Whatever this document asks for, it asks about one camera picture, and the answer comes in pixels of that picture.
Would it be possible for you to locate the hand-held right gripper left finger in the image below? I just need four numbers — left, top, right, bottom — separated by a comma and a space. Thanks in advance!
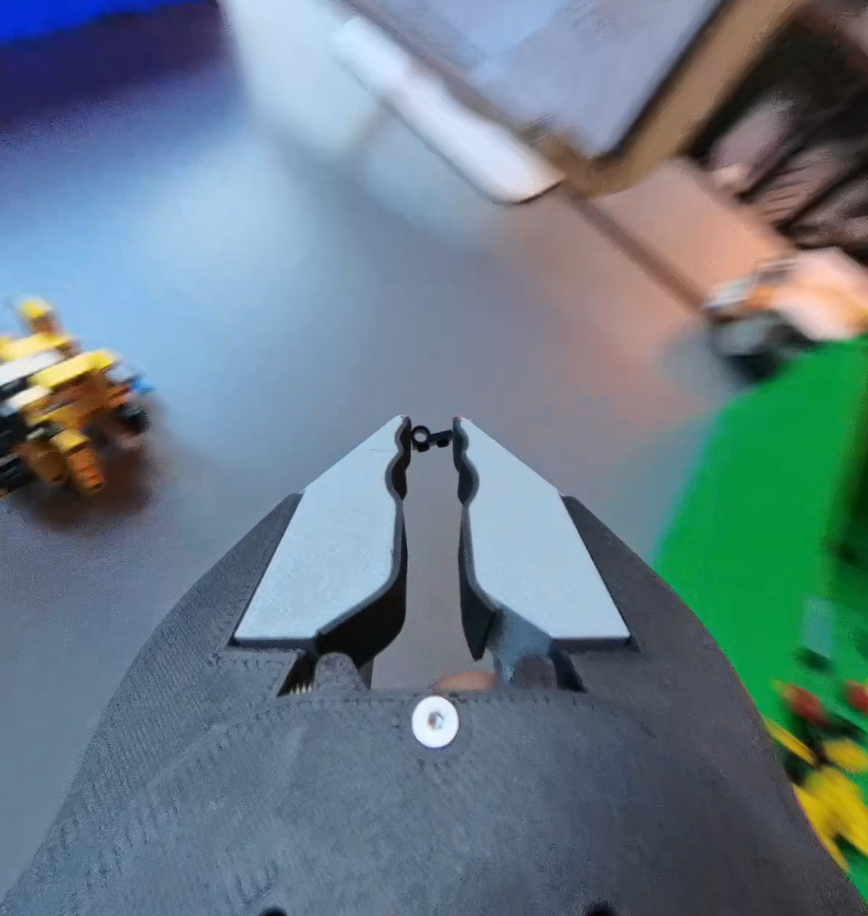
233, 415, 412, 670

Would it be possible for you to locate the pile of lego pieces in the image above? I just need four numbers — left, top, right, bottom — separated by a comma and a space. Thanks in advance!
763, 676, 868, 870

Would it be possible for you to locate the blue plastic bin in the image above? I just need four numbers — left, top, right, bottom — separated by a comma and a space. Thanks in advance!
0, 0, 220, 51

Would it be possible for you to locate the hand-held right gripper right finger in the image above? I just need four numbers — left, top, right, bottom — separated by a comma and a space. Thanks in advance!
451, 416, 631, 682

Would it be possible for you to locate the green plastic bin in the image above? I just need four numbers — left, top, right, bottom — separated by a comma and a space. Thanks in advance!
654, 325, 868, 916

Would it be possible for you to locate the lego set box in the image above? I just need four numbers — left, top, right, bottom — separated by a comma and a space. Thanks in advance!
702, 254, 868, 384

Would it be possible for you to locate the yellow lego model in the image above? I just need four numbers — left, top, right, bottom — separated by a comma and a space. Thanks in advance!
0, 297, 154, 500

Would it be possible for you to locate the instruction sign stand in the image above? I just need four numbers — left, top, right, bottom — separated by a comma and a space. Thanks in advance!
330, 0, 825, 205

